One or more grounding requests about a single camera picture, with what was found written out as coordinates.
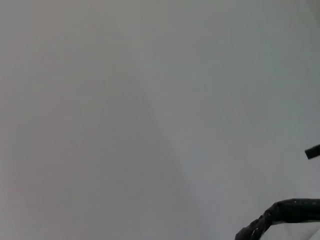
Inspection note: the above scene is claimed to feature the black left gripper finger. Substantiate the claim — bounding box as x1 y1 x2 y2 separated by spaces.
304 143 320 160

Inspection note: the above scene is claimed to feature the black round teapot with handle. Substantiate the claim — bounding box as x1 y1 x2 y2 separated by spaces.
234 198 320 240

